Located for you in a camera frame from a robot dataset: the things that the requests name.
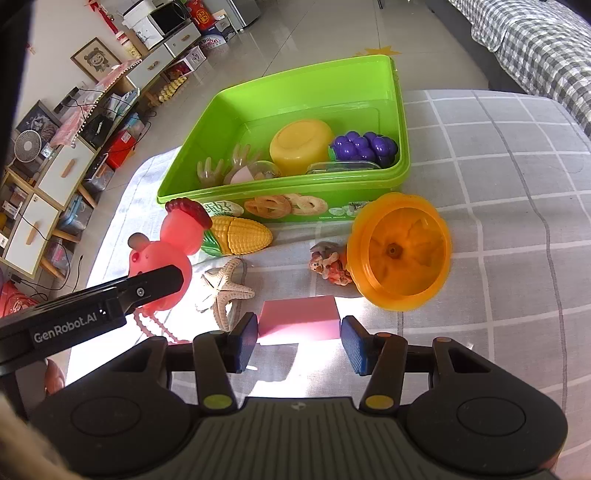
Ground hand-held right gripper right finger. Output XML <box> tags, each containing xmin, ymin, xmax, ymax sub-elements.
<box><xmin>341</xmin><ymin>316</ymin><xmax>504</xmax><ymax>412</ymax></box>

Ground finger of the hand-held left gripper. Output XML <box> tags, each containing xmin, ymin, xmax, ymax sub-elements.
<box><xmin>111</xmin><ymin>265</ymin><xmax>184</xmax><ymax>319</ymax></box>

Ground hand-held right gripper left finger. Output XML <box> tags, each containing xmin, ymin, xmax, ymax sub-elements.
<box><xmin>92</xmin><ymin>313</ymin><xmax>258</xmax><ymax>412</ymax></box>

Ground pink block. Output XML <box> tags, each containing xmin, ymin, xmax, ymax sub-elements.
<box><xmin>257</xmin><ymin>296</ymin><xmax>341</xmax><ymax>344</ymax></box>

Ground pink pig toy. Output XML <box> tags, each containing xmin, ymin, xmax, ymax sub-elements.
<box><xmin>127</xmin><ymin>198</ymin><xmax>213</xmax><ymax>344</ymax></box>

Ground clear plastic case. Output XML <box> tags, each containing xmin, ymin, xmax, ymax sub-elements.
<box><xmin>305</xmin><ymin>159</ymin><xmax>386</xmax><ymax>175</ymax></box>

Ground purple toy grapes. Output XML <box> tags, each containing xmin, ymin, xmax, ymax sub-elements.
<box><xmin>329</xmin><ymin>130</ymin><xmax>399</xmax><ymax>168</ymax></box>

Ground yellow toy pot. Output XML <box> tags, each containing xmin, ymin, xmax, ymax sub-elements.
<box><xmin>269</xmin><ymin>119</ymin><xmax>335</xmax><ymax>177</ymax></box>

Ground green plastic box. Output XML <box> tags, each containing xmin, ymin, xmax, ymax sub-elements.
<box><xmin>156</xmin><ymin>54</ymin><xmax>411</xmax><ymax>224</ymax></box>

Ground red bag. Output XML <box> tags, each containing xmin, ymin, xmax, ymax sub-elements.
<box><xmin>0</xmin><ymin>281</ymin><xmax>40</xmax><ymax>319</ymax></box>

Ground beige starfish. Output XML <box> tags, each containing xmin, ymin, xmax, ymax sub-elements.
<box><xmin>194</xmin><ymin>257</ymin><xmax>256</xmax><ymax>332</ymax></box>

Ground brown white figurine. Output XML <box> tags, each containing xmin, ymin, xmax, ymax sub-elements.
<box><xmin>308</xmin><ymin>241</ymin><xmax>354</xmax><ymax>288</ymax></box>

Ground blue storage bin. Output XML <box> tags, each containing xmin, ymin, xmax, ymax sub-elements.
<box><xmin>58</xmin><ymin>196</ymin><xmax>96</xmax><ymax>236</ymax></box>

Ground toy corn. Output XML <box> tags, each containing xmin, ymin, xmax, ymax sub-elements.
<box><xmin>199</xmin><ymin>215</ymin><xmax>274</xmax><ymax>257</ymax></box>

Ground beige fuzzy cloth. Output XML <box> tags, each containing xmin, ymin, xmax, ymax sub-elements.
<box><xmin>0</xmin><ymin>392</ymin><xmax>70</xmax><ymax>480</ymax></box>

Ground red storage box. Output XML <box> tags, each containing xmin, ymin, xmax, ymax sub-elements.
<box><xmin>108</xmin><ymin>131</ymin><xmax>140</xmax><ymax>169</ymax></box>

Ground white wooden tv cabinet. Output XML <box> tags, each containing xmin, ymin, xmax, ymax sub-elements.
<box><xmin>0</xmin><ymin>21</ymin><xmax>202</xmax><ymax>278</ymax></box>

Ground white desk fan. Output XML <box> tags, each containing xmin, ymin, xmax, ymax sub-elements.
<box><xmin>13</xmin><ymin>130</ymin><xmax>47</xmax><ymax>167</ymax></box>

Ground pink lace cloth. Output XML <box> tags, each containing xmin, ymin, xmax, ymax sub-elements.
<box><xmin>48</xmin><ymin>60</ymin><xmax>142</xmax><ymax>149</ymax></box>

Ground dark framed picture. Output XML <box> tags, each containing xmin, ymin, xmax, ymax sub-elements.
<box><xmin>16</xmin><ymin>100</ymin><xmax>61</xmax><ymax>144</ymax></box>

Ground row of yellow toy ducks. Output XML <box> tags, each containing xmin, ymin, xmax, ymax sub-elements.
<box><xmin>157</xmin><ymin>76</ymin><xmax>188</xmax><ymax>103</ymax></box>

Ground grey checked tablecloth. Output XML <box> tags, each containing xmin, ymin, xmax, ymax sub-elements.
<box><xmin>67</xmin><ymin>88</ymin><xmax>591</xmax><ymax>480</ymax></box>

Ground framed cartoon picture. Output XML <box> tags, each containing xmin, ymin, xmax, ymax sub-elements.
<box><xmin>71</xmin><ymin>38</ymin><xmax>122</xmax><ymax>84</ymax></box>

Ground white pink carton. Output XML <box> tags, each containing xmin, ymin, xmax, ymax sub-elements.
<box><xmin>182</xmin><ymin>45</ymin><xmax>206</xmax><ymax>70</ymax></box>

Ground black microwave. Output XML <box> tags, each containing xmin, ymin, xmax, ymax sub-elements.
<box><xmin>150</xmin><ymin>2</ymin><xmax>193</xmax><ymax>36</ymax></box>

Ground red hanging decoration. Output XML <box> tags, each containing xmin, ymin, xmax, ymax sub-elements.
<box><xmin>90</xmin><ymin>0</ymin><xmax>117</xmax><ymax>34</ymax></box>

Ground red gift box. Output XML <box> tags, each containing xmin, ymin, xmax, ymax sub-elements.
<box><xmin>191</xmin><ymin>0</ymin><xmax>218</xmax><ymax>31</ymax></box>

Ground silver fridge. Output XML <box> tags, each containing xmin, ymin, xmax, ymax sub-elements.
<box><xmin>228</xmin><ymin>0</ymin><xmax>262</xmax><ymax>28</ymax></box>

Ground dark grey sofa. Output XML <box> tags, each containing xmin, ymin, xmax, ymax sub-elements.
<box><xmin>425</xmin><ymin>0</ymin><xmax>555</xmax><ymax>97</ymax></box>

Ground grey white checked blanket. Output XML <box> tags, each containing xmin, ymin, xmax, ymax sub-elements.
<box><xmin>450</xmin><ymin>0</ymin><xmax>591</xmax><ymax>153</ymax></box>

